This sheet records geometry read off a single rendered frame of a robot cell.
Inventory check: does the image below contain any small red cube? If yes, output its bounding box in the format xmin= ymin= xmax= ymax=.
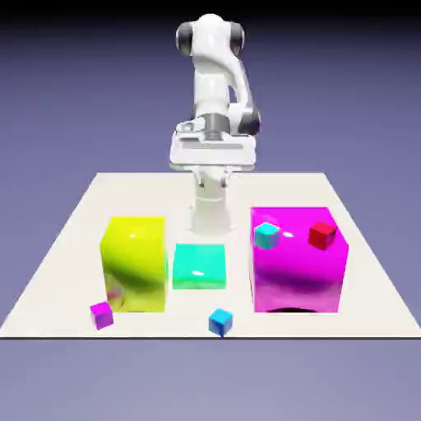
xmin=308 ymin=221 xmax=338 ymax=251

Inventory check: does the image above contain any small cyan cube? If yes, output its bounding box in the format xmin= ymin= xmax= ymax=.
xmin=253 ymin=222 xmax=281 ymax=251

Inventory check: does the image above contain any small blue cube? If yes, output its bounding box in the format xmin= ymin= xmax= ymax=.
xmin=208 ymin=308 xmax=234 ymax=338

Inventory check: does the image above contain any large yellow box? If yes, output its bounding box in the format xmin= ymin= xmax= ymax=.
xmin=99 ymin=215 xmax=168 ymax=313

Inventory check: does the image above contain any large teal box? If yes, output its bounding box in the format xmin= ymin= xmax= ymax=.
xmin=172 ymin=243 xmax=228 ymax=290

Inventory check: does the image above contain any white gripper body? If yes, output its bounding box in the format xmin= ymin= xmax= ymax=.
xmin=169 ymin=130 xmax=258 ymax=173

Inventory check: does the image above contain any small purple cube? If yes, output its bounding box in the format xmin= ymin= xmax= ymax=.
xmin=89 ymin=301 xmax=115 ymax=331

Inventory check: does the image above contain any large magenta box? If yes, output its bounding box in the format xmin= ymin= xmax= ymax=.
xmin=249 ymin=206 xmax=349 ymax=314

